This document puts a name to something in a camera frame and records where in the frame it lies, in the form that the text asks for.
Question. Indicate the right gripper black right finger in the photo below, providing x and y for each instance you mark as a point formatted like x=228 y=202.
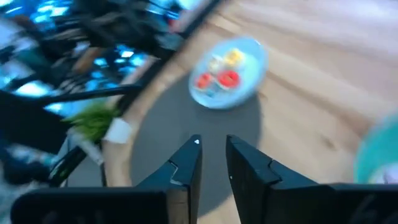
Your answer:
x=255 y=180

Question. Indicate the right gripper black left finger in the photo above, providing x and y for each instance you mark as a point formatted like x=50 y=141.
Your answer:
x=180 y=174

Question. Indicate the small orange donut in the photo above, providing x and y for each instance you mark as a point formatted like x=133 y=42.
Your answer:
x=202 y=81
x=234 y=57

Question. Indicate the large orange donut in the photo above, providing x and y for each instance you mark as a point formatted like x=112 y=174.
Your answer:
x=221 y=81

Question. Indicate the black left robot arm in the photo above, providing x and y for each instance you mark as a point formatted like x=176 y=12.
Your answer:
x=124 y=28

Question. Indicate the round grey woven mat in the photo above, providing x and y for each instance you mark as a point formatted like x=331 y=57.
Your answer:
x=174 y=124

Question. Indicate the small green potted plant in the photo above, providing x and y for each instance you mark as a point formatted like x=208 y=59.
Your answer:
x=93 y=121

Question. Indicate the light blue plate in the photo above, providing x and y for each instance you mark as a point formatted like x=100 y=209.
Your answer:
x=248 y=71

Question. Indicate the green plate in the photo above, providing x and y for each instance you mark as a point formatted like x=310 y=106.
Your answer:
x=376 y=149

